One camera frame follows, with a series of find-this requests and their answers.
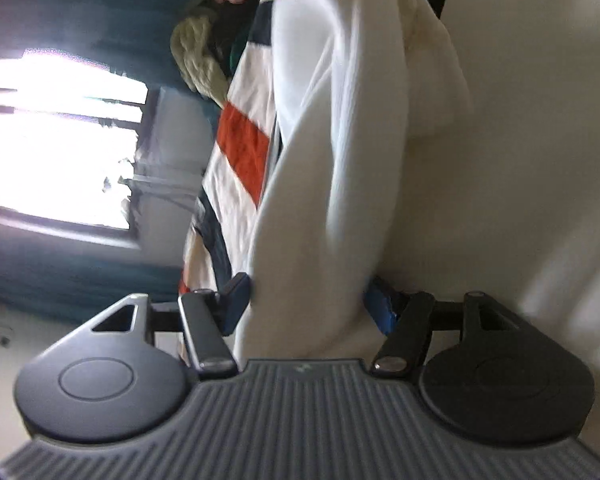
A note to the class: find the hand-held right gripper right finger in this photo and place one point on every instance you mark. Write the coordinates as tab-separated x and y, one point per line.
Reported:
380	305

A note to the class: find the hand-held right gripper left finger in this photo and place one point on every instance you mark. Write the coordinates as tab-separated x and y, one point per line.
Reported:
236	302

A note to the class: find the white sweatshirt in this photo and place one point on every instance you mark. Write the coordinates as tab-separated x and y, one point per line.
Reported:
330	160

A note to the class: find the garment steamer stand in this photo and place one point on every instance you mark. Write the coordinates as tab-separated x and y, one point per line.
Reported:
160	187

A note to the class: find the striped blanket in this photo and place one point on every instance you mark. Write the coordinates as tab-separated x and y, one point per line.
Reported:
242	147

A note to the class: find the purple-blue curtain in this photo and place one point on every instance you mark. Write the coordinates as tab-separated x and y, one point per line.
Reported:
80	272

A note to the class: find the dark framed window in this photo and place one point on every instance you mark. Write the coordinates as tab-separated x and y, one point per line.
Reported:
55	140

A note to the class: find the yellow-green knit garment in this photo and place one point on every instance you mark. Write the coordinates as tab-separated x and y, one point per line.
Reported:
200	55

